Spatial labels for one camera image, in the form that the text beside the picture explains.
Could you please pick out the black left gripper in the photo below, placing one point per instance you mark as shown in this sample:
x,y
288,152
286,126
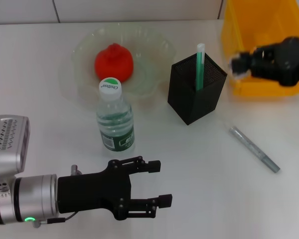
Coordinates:
x,y
89,191

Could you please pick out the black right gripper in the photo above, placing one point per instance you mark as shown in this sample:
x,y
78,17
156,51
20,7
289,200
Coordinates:
x,y
294,62

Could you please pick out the clear green-label water bottle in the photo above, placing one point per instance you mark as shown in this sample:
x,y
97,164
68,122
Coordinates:
x,y
114,119

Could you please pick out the grey pen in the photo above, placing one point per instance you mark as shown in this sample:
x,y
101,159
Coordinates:
x,y
254,149

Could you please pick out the red-orange plush orange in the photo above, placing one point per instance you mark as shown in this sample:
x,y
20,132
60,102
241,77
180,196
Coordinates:
x,y
113,62

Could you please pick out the black mesh pen holder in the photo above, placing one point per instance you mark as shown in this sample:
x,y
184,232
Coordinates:
x,y
192,107

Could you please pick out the pale green glass fruit plate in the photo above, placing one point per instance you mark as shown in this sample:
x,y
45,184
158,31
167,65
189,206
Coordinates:
x,y
152,57

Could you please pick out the yellow plastic bin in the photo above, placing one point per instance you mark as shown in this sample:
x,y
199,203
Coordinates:
x,y
254,25

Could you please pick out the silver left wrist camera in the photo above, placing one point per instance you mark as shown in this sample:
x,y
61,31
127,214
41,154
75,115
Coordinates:
x,y
7,144

